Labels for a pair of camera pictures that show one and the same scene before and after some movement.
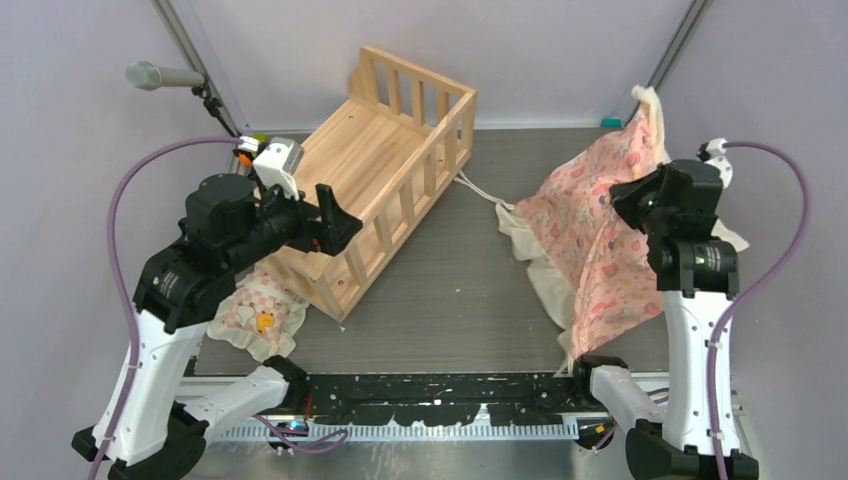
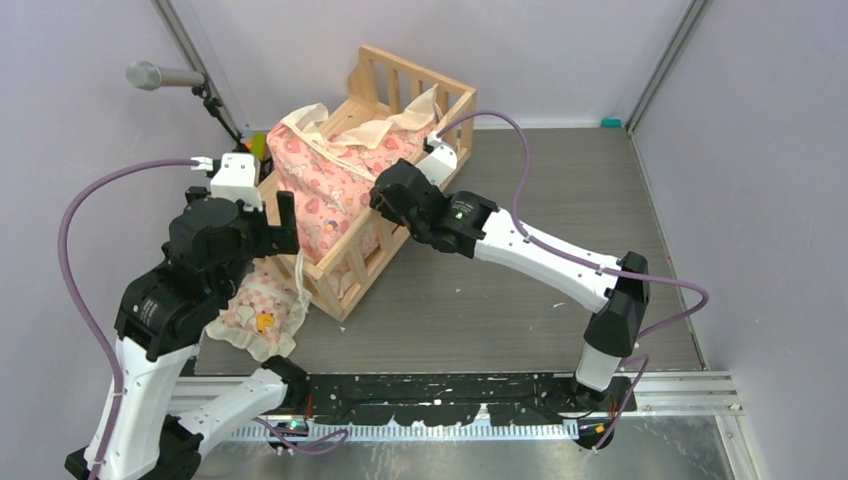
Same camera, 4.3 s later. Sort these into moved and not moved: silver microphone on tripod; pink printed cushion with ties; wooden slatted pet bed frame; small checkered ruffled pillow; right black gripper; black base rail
Moved: pink printed cushion with ties; right black gripper
Not moved: small checkered ruffled pillow; black base rail; silver microphone on tripod; wooden slatted pet bed frame
